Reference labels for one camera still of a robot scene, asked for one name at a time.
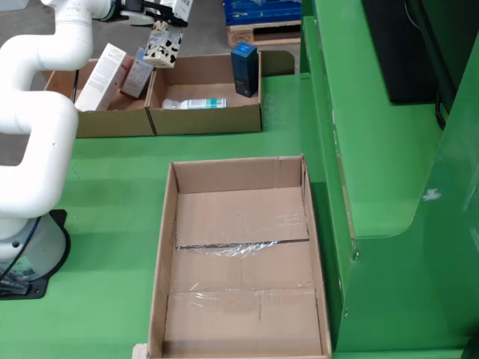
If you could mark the pink box with blue top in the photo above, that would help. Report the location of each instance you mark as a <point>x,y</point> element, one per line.
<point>138,76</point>

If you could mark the white bottle with teal label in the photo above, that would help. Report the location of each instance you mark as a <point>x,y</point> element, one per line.
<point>202,103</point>

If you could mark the blue pallet crate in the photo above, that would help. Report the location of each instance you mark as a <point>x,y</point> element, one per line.
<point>262,11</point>

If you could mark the plain open cardboard box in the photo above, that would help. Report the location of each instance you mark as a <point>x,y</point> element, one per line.
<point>112,125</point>

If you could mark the wooden pallet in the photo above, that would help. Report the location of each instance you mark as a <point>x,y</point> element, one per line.
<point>277,33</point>

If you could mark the large open cardboard tray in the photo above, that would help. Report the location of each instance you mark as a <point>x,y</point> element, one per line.
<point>239,269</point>

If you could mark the cardboard box with dark flap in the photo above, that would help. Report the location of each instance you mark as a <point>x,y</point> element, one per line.
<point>206,121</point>

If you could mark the dark blue product box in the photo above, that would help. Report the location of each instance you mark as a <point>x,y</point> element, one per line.
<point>245,71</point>

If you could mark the tall white product box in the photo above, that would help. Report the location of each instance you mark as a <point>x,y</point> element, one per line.
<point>101,78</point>

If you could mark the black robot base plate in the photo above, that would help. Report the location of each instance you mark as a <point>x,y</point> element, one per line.
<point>58,269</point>

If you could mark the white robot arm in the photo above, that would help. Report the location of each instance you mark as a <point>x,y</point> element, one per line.
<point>45,123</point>

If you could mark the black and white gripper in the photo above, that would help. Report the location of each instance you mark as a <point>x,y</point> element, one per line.
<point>132,16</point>

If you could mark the white plastic container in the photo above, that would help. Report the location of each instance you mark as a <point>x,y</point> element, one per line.
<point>13,4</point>

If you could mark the cow print hand cream box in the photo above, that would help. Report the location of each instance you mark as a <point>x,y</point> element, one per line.
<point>164,48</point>

